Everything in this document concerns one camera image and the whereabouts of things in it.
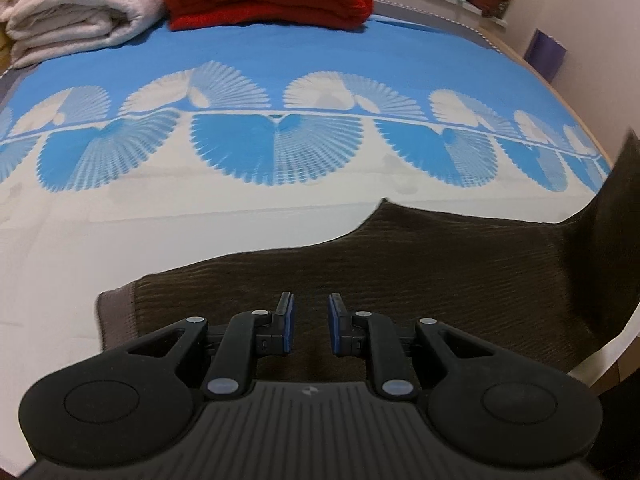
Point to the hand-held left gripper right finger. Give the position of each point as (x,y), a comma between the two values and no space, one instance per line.
(334,327)

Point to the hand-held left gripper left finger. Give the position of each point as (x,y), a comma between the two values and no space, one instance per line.
(287,327)

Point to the blue white patterned bed sheet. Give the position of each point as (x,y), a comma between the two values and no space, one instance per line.
(325,50)

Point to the purple bin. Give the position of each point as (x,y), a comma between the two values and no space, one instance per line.
(546,55)

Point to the white folded blanket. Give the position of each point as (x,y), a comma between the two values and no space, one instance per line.
(75,10)

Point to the wooden bed frame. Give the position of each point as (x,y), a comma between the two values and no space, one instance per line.
(540,77)

